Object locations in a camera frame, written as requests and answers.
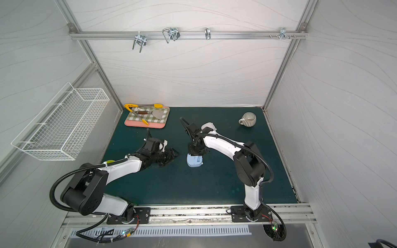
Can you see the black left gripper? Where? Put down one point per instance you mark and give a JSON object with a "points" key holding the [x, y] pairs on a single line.
{"points": [[164, 155]]}

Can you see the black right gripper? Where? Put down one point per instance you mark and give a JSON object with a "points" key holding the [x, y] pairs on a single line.
{"points": [[195, 148]]}

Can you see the blue white alarm clock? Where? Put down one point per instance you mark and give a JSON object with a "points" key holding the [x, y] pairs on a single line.
{"points": [[194, 161]]}

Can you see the white alarm clock back up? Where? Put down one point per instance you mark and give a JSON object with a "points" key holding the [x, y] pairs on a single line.
{"points": [[208, 125]]}

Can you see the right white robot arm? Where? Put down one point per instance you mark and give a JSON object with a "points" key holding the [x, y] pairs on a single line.
{"points": [[252, 170]]}

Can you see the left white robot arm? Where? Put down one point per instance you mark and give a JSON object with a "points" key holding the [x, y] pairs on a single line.
{"points": [[85, 192]]}

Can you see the pink cutting board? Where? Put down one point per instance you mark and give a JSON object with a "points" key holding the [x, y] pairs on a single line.
{"points": [[129, 123]]}

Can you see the checkered green cloth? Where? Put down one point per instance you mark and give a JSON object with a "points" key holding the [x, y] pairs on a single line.
{"points": [[149, 119]]}

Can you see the striped white ceramic mug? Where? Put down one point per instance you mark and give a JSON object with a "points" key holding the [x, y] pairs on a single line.
{"points": [[248, 120]]}

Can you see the yellow tongs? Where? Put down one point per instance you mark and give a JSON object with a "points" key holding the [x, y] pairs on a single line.
{"points": [[130, 107]]}

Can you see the metal u-bolt hook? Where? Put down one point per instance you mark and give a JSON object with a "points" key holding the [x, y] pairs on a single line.
{"points": [[171, 33]]}

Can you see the metal clamp hook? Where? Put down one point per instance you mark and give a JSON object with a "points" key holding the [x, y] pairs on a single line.
{"points": [[139, 42]]}

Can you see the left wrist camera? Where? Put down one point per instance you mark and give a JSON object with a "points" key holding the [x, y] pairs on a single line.
{"points": [[155, 145]]}

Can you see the metal spatula wooden handle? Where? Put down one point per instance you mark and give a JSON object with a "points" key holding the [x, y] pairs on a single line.
{"points": [[157, 114]]}

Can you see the white wire basket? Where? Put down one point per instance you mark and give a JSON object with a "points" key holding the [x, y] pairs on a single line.
{"points": [[59, 131]]}

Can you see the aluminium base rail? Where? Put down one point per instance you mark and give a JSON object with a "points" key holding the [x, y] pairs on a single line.
{"points": [[179, 215]]}

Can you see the small metal ring hook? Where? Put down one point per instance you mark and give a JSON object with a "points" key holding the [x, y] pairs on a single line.
{"points": [[207, 33]]}

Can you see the metal bracket right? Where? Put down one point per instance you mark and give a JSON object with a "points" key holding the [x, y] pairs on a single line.
{"points": [[283, 35]]}

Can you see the aluminium top rail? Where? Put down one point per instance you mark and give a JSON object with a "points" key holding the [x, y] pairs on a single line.
{"points": [[185, 35]]}

